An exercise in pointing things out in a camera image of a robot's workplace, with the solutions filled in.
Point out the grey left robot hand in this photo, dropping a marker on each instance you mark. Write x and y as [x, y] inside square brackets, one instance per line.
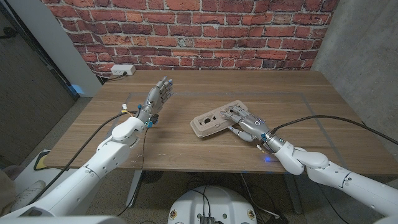
[155, 99]

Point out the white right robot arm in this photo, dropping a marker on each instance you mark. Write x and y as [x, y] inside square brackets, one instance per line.
[326, 174]

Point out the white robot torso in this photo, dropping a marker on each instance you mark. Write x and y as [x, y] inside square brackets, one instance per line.
[211, 202]

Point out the grey metal table leg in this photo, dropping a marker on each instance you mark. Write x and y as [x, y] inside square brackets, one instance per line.
[293, 193]
[134, 186]

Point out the grey cardboard egg carton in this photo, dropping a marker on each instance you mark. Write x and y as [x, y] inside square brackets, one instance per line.
[208, 123]

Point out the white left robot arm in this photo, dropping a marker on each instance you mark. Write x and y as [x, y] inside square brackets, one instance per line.
[93, 168]

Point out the white power strip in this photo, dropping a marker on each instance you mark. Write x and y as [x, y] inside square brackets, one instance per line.
[122, 69]

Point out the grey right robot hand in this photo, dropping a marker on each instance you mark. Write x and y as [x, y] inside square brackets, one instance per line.
[250, 124]

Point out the person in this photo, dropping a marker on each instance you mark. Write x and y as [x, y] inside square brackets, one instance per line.
[6, 193]

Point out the red brick print backdrop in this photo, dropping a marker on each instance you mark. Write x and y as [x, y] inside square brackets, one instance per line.
[202, 31]

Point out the white shoe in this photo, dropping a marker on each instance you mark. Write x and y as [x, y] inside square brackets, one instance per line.
[28, 194]

